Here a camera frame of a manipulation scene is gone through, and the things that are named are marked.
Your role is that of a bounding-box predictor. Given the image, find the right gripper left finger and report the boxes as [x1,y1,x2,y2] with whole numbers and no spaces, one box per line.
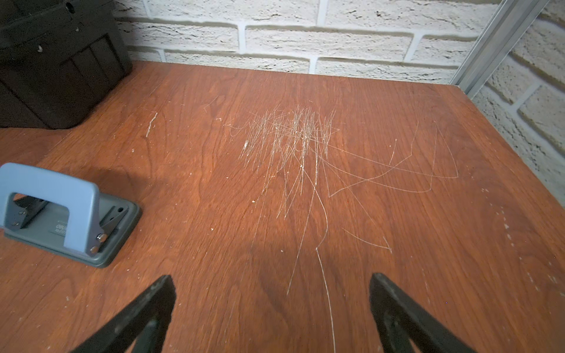
[73,275,177,352]

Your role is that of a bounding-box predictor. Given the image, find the grey hole punch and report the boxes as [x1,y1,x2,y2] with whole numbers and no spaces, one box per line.
[1,163,141,268]

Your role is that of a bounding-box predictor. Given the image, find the black plastic toolbox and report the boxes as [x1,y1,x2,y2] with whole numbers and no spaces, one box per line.
[1,1,132,129]

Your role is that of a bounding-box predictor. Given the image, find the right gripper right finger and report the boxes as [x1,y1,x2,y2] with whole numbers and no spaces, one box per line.
[369,273,474,352]

